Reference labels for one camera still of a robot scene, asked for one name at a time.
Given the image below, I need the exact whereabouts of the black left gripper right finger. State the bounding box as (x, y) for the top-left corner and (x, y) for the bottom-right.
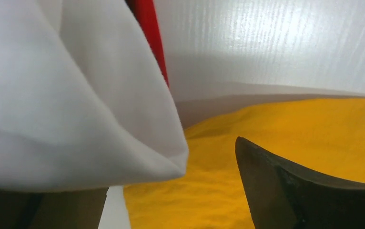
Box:
(235, 137), (365, 229)

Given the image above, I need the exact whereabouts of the yellow t shirt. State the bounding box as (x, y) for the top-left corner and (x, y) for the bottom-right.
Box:
(124, 99), (365, 229)

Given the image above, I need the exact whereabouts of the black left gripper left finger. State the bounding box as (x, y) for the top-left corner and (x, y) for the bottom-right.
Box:
(0, 188), (107, 229)

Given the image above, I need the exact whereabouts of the red folded t shirt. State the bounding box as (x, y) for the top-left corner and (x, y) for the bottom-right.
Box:
(125, 0), (169, 85)

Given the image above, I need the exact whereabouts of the white folded t shirt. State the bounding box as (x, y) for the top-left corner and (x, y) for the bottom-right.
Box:
(0, 0), (189, 192)

